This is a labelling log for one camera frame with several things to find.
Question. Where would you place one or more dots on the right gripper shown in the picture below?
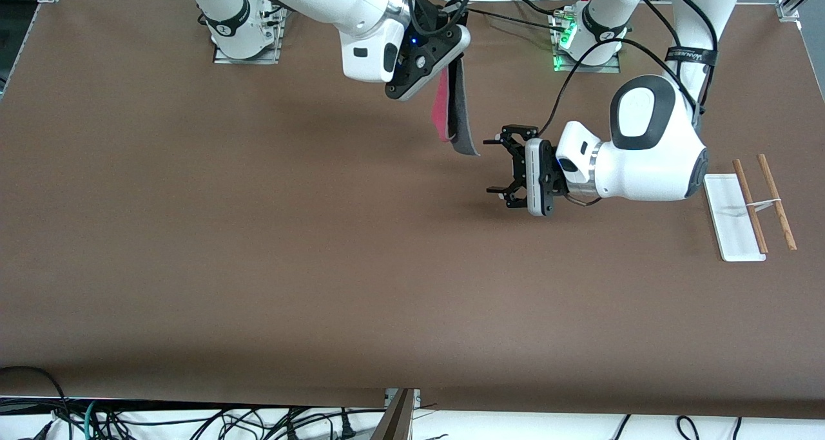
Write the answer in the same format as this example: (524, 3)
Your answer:
(430, 16)

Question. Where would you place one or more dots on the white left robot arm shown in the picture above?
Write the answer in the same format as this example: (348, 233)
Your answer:
(657, 163)

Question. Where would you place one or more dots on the aluminium frame post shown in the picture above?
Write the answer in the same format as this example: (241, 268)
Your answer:
(396, 420)

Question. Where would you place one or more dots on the pink towel with grey edge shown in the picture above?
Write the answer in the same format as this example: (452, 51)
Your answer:
(441, 111)

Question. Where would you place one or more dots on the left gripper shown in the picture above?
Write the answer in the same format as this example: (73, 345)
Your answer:
(517, 158)

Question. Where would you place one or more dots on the brown table cover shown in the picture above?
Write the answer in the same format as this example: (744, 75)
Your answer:
(322, 266)

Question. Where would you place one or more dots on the wooden towel rack white base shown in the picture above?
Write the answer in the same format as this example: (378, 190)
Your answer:
(731, 227)

